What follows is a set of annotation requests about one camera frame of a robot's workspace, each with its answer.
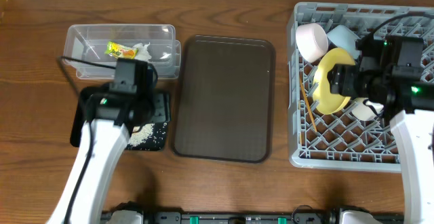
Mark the light blue bowl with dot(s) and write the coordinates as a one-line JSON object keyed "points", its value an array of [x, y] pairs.
{"points": [[344, 38]]}

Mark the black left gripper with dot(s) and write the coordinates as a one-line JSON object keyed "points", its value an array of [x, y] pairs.
{"points": [[157, 106]]}

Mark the white tissue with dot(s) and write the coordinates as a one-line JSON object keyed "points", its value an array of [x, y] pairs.
{"points": [[142, 52]]}

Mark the dark brown serving tray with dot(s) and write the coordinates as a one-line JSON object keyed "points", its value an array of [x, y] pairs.
{"points": [[225, 107]]}

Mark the pile of white rice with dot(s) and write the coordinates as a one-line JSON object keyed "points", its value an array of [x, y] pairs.
{"points": [[150, 137]]}

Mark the yellow green snack wrapper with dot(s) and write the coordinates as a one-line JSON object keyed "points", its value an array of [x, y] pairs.
{"points": [[120, 51]]}

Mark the black waste tray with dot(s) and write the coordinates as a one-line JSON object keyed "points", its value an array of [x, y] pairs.
{"points": [[162, 113]]}

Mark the yellow plate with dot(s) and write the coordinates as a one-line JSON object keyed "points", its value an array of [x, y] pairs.
{"points": [[330, 103]]}

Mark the white green cup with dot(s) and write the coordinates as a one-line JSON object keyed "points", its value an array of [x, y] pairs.
{"points": [[362, 109]]}

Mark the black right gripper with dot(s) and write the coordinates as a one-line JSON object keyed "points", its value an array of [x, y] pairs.
{"points": [[344, 80]]}

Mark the wooden chopstick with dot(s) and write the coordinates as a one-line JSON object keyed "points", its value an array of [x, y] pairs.
{"points": [[307, 104]]}

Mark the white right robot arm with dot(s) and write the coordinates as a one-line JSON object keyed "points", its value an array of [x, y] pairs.
{"points": [[413, 134]]}

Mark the grey dishwasher rack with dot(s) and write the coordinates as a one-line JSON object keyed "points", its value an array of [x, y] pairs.
{"points": [[342, 142]]}

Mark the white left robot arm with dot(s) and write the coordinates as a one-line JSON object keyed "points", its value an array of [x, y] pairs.
{"points": [[101, 145]]}

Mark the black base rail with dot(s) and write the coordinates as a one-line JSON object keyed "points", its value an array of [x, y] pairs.
{"points": [[179, 218]]}

